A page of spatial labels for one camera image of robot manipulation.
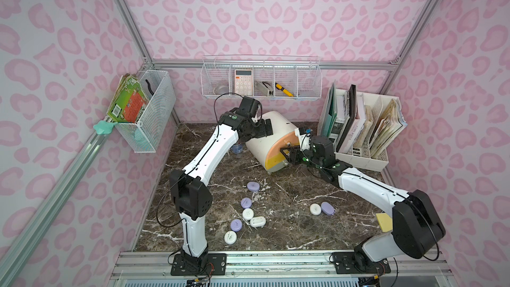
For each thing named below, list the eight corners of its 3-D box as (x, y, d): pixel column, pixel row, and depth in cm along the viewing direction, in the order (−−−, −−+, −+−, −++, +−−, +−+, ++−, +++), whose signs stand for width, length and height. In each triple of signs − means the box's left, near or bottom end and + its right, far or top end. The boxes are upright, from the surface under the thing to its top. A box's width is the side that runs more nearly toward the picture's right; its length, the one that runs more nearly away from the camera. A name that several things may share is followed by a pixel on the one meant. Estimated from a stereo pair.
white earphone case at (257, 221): (250, 226, 84) (249, 225, 82) (250, 218, 86) (250, 216, 84) (265, 226, 84) (266, 225, 82) (265, 218, 86) (265, 216, 84)
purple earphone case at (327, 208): (322, 214, 87) (323, 213, 85) (320, 203, 90) (321, 201, 88) (333, 214, 87) (335, 213, 85) (331, 203, 90) (332, 201, 88)
